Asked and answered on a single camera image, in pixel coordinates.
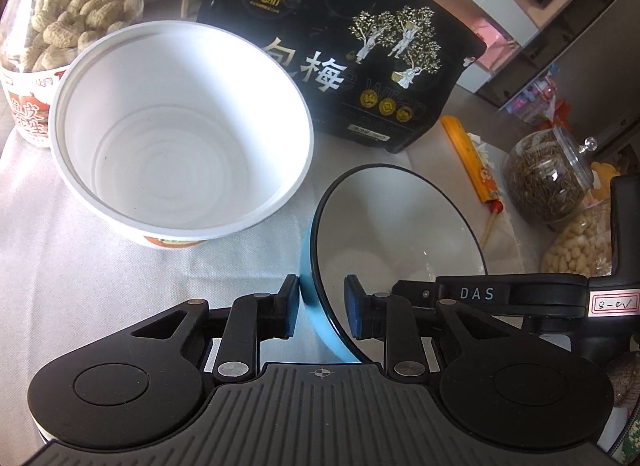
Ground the wooden stick with red ball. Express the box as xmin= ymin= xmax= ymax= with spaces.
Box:
xmin=479 ymin=200 xmax=502 ymax=249

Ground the white fringed tablecloth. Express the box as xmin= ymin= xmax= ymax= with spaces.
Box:
xmin=0 ymin=118 xmax=546 ymax=447

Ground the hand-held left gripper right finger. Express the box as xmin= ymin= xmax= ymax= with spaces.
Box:
xmin=344 ymin=275 xmax=482 ymax=381

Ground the blue bowl with white interior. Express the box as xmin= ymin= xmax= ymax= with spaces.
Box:
xmin=299 ymin=165 xmax=488 ymax=363

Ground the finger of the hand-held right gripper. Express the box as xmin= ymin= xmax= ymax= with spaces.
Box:
xmin=391 ymin=278 xmax=441 ymax=303

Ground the black snack bag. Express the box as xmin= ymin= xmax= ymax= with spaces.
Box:
xmin=196 ymin=0 xmax=488 ymax=155

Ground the white wooden shelf cabinet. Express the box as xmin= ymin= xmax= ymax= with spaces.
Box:
xmin=475 ymin=0 xmax=640 ymax=114

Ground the glass bowl of peanuts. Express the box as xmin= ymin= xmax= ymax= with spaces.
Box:
xmin=540 ymin=196 xmax=613 ymax=277

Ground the white paper bowl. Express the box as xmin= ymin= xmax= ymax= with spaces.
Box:
xmin=48 ymin=20 xmax=316 ymax=251

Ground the yellow round object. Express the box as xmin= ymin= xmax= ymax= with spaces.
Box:
xmin=590 ymin=161 xmax=621 ymax=191

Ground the peanut jar with gold lid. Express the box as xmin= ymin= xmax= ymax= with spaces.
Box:
xmin=0 ymin=0 xmax=145 ymax=149

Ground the yellow cartoon packet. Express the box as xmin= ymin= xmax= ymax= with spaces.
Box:
xmin=441 ymin=116 xmax=502 ymax=204

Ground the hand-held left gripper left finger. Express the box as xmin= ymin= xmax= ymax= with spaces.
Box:
xmin=131 ymin=273 xmax=301 ymax=381

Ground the glass jar of dried strips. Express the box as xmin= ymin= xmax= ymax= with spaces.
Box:
xmin=501 ymin=125 xmax=598 ymax=231

